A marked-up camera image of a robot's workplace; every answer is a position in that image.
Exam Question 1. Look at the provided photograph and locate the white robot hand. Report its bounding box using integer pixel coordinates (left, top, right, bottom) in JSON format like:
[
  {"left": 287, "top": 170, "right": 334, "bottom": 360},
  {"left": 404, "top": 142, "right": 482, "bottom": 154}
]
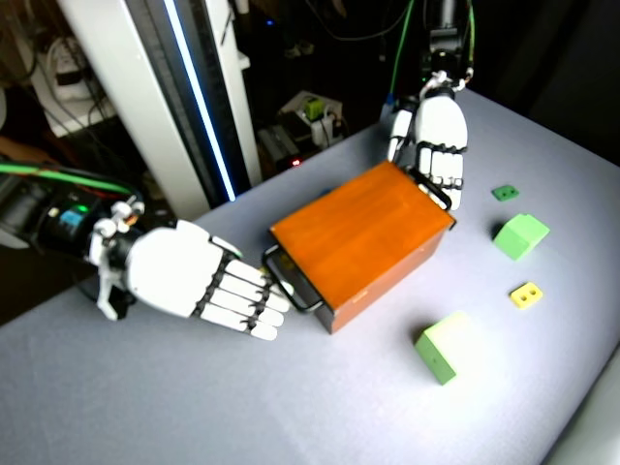
[
  {"left": 387, "top": 94, "right": 470, "bottom": 212},
  {"left": 125, "top": 218, "right": 295, "bottom": 343}
]

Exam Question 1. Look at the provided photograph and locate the orange box with handles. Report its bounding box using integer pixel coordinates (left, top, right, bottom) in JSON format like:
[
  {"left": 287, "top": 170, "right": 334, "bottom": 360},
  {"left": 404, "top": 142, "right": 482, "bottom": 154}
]
[{"left": 261, "top": 160, "right": 457, "bottom": 335}]

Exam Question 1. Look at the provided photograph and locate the grey table cloth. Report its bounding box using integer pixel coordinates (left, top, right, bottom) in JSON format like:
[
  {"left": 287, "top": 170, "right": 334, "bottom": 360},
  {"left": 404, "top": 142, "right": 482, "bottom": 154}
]
[{"left": 0, "top": 89, "right": 620, "bottom": 465}]

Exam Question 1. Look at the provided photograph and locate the light green house-shaped block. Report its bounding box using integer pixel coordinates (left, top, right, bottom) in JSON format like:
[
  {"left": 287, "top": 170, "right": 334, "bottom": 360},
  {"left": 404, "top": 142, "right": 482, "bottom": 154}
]
[
  {"left": 414, "top": 310, "right": 490, "bottom": 388},
  {"left": 492, "top": 212, "right": 551, "bottom": 262}
]

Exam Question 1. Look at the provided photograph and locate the black device with red light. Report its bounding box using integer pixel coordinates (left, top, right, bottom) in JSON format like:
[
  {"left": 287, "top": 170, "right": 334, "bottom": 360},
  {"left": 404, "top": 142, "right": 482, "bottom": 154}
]
[{"left": 258, "top": 124, "right": 314, "bottom": 171}]

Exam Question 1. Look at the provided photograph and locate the white column with blue light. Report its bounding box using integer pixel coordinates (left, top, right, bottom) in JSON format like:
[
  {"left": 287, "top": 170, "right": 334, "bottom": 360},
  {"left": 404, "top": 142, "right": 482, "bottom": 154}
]
[{"left": 57, "top": 0, "right": 263, "bottom": 222}]

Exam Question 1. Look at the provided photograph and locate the small yellow two-hole block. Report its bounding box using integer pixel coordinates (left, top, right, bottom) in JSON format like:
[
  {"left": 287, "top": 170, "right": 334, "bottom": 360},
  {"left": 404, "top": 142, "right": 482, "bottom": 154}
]
[{"left": 509, "top": 281, "right": 544, "bottom": 310}]

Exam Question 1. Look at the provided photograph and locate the white charger unit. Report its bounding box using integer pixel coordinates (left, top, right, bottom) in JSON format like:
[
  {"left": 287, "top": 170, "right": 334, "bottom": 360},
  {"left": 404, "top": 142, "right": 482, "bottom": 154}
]
[{"left": 46, "top": 37, "right": 94, "bottom": 102}]

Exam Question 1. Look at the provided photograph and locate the green cable with blue connector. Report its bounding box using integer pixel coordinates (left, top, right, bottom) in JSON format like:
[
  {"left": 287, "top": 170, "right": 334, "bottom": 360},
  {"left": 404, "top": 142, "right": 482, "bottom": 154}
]
[{"left": 383, "top": 0, "right": 417, "bottom": 107}]

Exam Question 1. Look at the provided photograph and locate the green cable on arm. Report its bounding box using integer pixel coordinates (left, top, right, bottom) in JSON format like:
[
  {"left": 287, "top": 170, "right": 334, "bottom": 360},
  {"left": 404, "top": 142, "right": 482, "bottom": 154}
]
[
  {"left": 463, "top": 0, "right": 479, "bottom": 78},
  {"left": 0, "top": 162, "right": 141, "bottom": 200}
]

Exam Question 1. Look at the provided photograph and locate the black hanging cable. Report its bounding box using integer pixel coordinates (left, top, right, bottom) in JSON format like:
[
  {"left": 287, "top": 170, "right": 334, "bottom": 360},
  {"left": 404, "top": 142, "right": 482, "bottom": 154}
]
[{"left": 317, "top": 0, "right": 414, "bottom": 40}]

